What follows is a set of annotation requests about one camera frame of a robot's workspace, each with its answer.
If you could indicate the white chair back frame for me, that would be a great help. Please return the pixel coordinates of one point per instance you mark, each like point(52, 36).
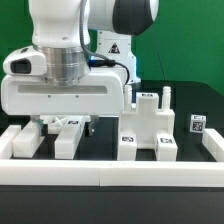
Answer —
point(60, 135)

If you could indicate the white chair seat part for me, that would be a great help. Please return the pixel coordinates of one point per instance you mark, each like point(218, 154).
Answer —
point(145, 118)

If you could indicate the white U-shaped fence wall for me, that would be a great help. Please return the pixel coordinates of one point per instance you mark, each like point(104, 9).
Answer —
point(103, 173)

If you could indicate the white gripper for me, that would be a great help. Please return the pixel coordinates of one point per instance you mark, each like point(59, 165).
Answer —
point(24, 91)

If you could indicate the white tagged cube far right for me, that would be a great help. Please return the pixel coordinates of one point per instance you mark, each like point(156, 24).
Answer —
point(197, 123)

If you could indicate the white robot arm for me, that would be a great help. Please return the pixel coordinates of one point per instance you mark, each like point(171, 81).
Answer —
point(59, 74)

